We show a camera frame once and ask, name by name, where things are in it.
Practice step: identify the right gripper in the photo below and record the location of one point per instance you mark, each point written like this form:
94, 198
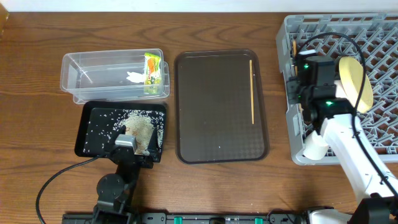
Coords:
292, 86

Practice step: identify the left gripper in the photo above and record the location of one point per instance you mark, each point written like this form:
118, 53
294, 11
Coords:
144, 158

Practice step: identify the wooden chopstick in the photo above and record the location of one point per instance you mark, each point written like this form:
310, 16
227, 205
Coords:
294, 49
251, 90

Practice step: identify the yellow plate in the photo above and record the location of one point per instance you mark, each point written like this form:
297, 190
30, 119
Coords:
351, 76

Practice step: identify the white tissue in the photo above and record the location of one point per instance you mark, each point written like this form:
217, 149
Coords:
136, 77

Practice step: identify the white cup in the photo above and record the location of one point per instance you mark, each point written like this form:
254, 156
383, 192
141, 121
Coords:
315, 146

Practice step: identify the green yellow snack wrapper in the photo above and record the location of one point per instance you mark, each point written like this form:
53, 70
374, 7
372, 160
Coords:
152, 73

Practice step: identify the pink bowl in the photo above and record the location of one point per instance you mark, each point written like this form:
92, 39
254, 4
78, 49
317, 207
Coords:
340, 92

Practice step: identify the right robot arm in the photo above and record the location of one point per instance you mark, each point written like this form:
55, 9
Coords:
374, 186

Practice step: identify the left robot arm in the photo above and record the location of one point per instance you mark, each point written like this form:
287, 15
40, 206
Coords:
115, 191

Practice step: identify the grey dishwasher rack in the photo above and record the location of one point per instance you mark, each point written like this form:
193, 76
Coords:
376, 34

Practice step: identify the food scraps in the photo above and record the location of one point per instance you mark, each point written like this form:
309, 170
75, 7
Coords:
106, 121

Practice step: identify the black plastic tray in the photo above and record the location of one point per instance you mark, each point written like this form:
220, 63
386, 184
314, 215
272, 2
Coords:
91, 105

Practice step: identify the clear plastic bin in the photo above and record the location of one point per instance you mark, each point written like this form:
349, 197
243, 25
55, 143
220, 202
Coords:
101, 75

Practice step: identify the dark brown serving tray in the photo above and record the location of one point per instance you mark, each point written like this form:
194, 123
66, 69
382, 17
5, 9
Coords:
213, 107

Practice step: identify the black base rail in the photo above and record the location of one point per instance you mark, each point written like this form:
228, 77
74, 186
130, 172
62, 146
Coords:
276, 216

